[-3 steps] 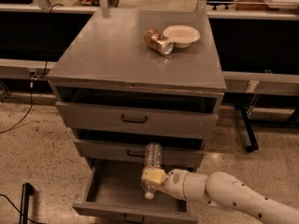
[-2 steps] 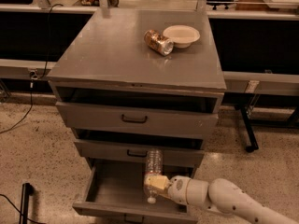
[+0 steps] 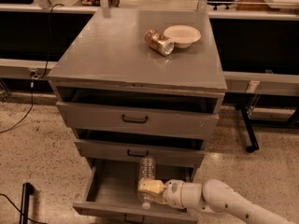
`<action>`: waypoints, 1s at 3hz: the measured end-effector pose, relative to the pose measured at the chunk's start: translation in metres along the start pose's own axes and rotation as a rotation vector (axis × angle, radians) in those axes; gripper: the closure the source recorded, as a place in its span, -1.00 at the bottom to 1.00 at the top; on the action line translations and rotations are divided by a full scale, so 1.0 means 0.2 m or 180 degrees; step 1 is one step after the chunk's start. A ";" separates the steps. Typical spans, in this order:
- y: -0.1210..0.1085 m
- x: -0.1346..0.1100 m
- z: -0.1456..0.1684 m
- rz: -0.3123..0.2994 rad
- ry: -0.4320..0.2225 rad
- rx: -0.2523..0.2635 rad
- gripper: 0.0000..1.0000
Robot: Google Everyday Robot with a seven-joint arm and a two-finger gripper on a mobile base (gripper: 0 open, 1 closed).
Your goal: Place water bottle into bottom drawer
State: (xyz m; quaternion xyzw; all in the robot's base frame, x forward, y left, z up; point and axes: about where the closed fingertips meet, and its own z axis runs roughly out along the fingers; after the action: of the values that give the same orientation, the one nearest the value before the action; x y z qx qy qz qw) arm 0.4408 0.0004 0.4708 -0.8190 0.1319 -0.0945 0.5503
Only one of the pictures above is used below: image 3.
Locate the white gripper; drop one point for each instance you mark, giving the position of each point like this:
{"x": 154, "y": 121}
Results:
{"x": 173, "y": 192}

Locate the clear plastic water bottle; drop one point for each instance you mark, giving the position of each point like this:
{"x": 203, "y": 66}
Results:
{"x": 147, "y": 172}

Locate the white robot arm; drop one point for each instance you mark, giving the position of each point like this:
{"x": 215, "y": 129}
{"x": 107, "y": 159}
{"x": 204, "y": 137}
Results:
{"x": 212, "y": 197}

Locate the grey bottom drawer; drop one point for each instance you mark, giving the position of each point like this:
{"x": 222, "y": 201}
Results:
{"x": 111, "y": 193}

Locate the grey drawer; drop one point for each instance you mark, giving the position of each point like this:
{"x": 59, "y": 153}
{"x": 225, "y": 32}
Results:
{"x": 170, "y": 156}
{"x": 138, "y": 120}
{"x": 111, "y": 193}

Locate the grey middle drawer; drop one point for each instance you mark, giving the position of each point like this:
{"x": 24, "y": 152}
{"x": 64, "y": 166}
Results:
{"x": 170, "y": 156}

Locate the grey top drawer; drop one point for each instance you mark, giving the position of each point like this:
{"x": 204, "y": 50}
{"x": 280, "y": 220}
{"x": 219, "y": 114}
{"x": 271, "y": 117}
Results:
{"x": 138, "y": 120}

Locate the grey drawer cabinet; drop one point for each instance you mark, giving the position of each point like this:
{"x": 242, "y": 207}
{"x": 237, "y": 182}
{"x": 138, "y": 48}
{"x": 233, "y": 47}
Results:
{"x": 109, "y": 63}

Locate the black stand leg with caster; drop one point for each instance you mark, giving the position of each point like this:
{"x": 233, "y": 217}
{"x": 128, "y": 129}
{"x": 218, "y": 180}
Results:
{"x": 253, "y": 141}

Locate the brown soda can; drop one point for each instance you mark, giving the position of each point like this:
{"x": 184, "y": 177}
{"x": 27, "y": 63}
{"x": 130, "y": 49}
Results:
{"x": 160, "y": 43}

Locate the white paper bowl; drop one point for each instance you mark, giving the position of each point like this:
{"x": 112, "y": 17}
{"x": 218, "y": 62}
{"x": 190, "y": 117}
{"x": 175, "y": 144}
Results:
{"x": 182, "y": 35}

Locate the black floor post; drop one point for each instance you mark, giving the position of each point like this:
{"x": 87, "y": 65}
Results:
{"x": 27, "y": 191}

